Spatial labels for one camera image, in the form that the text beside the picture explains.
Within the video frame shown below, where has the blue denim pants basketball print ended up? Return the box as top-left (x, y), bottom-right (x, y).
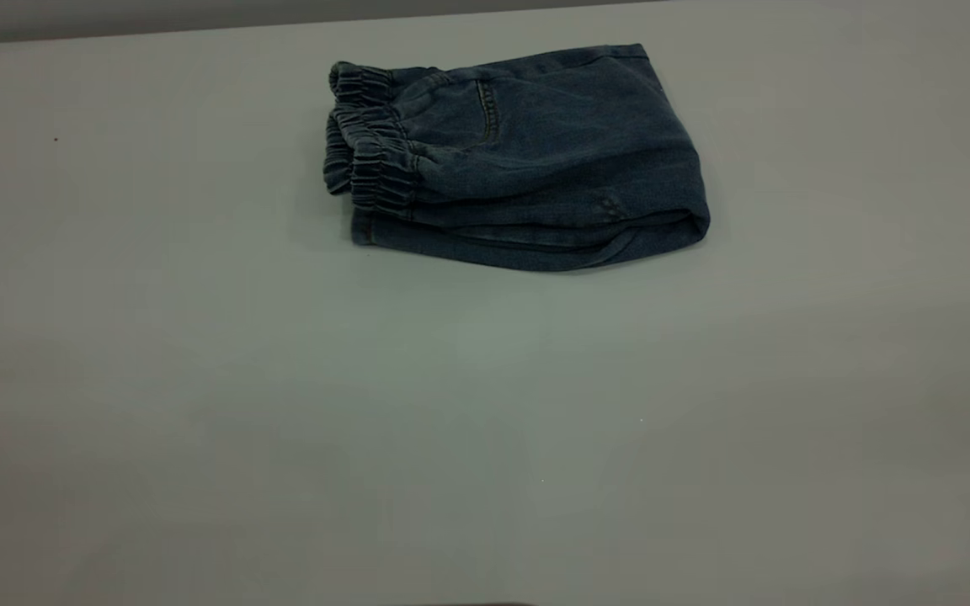
top-left (322, 43), bottom-right (712, 273)

